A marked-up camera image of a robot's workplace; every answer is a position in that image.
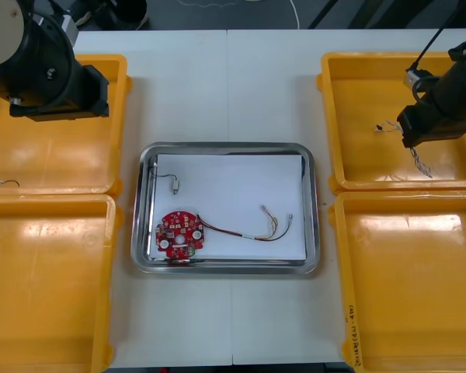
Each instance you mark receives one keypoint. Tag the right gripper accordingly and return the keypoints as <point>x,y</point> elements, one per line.
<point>431,126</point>

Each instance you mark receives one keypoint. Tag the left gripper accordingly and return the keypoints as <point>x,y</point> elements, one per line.
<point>95,93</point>

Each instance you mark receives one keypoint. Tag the steel tray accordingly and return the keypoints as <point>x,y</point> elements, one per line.
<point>140,233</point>

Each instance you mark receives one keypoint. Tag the round red circuit board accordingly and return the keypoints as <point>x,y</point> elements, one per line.
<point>178,225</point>

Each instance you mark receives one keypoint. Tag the white paper sheet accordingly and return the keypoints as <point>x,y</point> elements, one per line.
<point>237,182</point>

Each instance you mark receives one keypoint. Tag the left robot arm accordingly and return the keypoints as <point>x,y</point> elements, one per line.
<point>31,62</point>

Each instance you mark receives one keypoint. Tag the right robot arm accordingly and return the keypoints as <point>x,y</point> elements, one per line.
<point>454,85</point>

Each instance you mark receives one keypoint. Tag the person's foot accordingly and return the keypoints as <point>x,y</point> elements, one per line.
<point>120,13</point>

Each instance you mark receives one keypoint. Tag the yellow-orange plastic bin with handwriting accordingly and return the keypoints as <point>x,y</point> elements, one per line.
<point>411,311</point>

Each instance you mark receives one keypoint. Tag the black metal frame leg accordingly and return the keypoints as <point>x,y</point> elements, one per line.
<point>320,15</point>

